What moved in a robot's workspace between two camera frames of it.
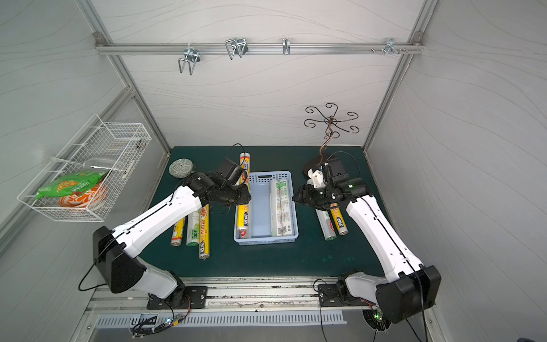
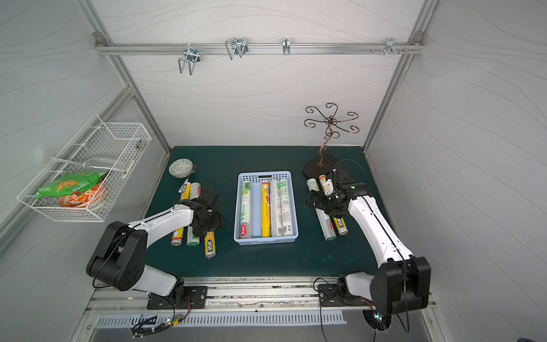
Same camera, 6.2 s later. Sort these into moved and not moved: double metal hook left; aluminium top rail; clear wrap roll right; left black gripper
Moved: left black gripper
Not moved: clear wrap roll right; aluminium top rail; double metal hook left
